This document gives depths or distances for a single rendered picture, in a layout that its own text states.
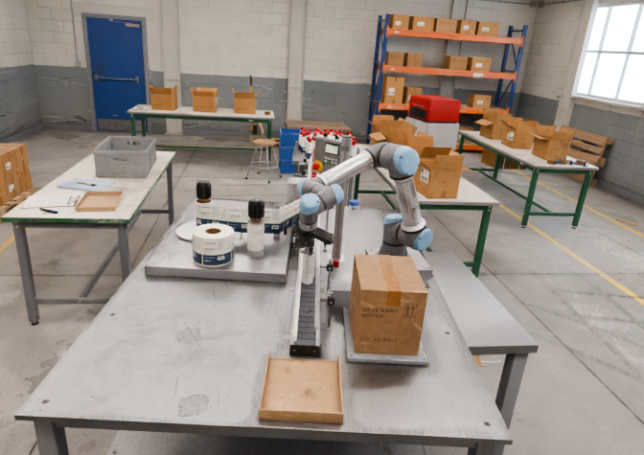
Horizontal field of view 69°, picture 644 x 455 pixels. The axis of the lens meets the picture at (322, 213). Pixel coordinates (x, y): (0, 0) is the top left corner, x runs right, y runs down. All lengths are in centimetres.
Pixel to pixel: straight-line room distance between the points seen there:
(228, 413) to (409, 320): 70
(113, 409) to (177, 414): 20
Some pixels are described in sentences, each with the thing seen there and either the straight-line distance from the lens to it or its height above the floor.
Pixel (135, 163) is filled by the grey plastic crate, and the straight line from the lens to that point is 406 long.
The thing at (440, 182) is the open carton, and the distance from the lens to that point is 396.
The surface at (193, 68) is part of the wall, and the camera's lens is 989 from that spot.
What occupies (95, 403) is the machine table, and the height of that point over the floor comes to 83.
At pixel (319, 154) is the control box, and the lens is 243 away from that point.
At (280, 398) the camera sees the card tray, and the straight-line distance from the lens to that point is 164.
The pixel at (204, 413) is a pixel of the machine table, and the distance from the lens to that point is 161.
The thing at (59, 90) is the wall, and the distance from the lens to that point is 1054.
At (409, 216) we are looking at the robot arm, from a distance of 217.
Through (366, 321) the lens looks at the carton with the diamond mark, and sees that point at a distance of 175.
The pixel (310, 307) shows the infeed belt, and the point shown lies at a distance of 201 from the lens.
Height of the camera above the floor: 193
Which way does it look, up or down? 20 degrees down
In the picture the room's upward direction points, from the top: 4 degrees clockwise
